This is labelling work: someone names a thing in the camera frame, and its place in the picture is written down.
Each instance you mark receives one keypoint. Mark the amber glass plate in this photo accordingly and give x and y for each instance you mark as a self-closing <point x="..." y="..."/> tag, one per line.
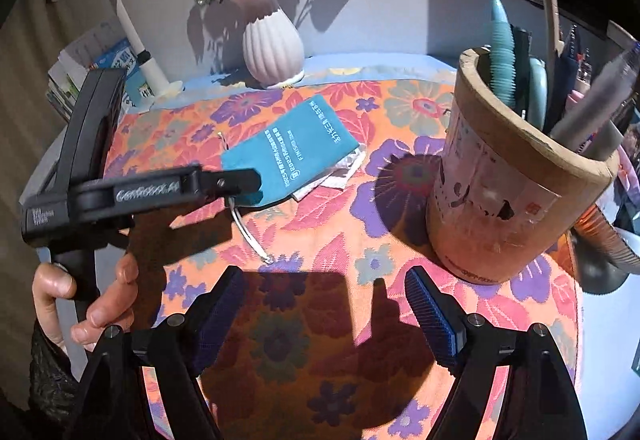
<point x="593" y="227"/>

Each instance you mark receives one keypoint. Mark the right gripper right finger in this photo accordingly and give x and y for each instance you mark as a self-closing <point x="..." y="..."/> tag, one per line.
<point x="540" y="401"/>

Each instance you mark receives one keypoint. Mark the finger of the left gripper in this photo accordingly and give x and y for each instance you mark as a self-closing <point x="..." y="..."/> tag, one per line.
<point x="230" y="183"/>

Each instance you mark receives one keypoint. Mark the pink ribbed vase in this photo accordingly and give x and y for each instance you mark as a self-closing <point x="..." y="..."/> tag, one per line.
<point x="273" y="51"/>

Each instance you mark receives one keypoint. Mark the teal ribbed pen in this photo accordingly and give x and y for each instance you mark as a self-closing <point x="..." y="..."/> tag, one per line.
<point x="501" y="56"/>

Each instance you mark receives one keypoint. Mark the teal cloth pouch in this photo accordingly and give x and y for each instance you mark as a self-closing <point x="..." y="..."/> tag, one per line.
<point x="292" y="152"/>

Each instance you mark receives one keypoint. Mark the clear plastic straw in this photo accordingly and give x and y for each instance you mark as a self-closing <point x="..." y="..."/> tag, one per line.
<point x="247" y="235"/>

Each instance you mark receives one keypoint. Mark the floral orange tablecloth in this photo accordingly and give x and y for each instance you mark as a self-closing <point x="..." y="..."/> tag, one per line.
<point x="325" y="345"/>

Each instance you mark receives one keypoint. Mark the brown paper pen holder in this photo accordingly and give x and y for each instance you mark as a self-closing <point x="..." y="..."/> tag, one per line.
<point x="504" y="192"/>

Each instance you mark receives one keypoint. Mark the white tissue packet with print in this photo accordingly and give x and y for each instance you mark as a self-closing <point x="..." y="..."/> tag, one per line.
<point x="337" y="176"/>

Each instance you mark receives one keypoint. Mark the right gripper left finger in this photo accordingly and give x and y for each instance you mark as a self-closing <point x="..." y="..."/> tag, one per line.
<point x="112" y="401"/>

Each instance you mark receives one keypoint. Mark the person's left hand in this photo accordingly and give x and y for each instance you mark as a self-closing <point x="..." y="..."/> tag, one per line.
<point x="115" y="306"/>

